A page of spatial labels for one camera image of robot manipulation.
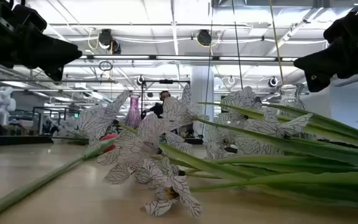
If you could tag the red artificial tulip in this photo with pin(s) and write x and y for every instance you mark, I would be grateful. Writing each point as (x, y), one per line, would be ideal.
(42, 182)

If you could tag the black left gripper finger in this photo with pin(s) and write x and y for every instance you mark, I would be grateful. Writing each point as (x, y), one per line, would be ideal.
(51, 53)
(56, 73)

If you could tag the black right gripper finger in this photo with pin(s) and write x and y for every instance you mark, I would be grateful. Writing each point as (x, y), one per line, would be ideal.
(317, 81)
(328, 59)

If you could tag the pink glass vase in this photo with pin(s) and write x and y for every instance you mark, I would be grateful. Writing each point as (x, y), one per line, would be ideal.
(133, 115)

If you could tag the person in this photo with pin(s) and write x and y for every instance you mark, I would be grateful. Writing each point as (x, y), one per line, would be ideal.
(158, 109)

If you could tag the overhead LED light bar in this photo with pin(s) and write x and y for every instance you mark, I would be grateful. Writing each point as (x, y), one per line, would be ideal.
(120, 57)

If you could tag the clear glass vase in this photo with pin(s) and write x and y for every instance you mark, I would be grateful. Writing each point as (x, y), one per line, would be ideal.
(291, 96)

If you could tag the white building column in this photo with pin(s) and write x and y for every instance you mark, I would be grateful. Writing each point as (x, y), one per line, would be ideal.
(199, 93)

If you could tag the black station frame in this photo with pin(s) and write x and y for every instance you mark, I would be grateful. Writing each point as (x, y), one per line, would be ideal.
(166, 81)

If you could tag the black table frame rail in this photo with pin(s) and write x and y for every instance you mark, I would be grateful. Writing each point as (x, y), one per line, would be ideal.
(26, 140)

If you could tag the white veined artificial flower bunch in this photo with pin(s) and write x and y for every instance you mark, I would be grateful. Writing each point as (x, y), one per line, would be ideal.
(154, 130)

